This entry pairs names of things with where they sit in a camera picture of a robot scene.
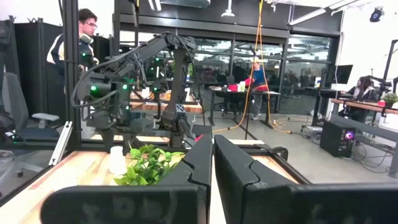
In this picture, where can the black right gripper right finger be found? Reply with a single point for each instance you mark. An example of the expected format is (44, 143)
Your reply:
(248, 199)

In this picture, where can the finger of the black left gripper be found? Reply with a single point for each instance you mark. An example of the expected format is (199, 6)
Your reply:
(128, 143)
(108, 138)

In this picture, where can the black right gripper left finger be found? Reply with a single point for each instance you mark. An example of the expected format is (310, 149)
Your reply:
(180, 205)

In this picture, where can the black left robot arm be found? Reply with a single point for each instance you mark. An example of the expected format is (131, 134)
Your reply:
(178, 77)

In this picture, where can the green plant in white pot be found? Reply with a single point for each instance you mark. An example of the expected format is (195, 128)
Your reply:
(146, 168)

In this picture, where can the silver aluminium extrusion bar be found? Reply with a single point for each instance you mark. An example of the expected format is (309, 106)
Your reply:
(60, 143)

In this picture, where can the person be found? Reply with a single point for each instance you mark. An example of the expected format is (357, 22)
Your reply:
(362, 90)
(87, 31)
(258, 77)

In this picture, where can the grey office chair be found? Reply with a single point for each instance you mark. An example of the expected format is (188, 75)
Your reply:
(15, 99)

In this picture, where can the black computer tower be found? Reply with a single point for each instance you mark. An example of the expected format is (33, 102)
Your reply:
(332, 138)

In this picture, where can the black standing desk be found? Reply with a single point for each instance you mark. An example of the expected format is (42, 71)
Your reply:
(245, 92)

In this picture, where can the white pendant lamp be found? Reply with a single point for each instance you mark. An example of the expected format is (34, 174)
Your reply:
(228, 13)

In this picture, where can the wood-topped grey desk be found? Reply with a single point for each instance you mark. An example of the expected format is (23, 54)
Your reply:
(367, 106)

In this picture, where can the black computer monitor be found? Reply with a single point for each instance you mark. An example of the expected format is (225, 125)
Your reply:
(340, 74)

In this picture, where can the small green potted plant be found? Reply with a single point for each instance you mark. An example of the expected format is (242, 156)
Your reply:
(390, 99)

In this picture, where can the black ceiling spotlight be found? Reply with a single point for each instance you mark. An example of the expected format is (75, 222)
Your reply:
(376, 15)

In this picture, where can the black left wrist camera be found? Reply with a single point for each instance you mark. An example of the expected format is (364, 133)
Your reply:
(101, 118)

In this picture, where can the black clamp bracket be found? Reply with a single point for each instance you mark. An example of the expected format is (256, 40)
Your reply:
(280, 151)

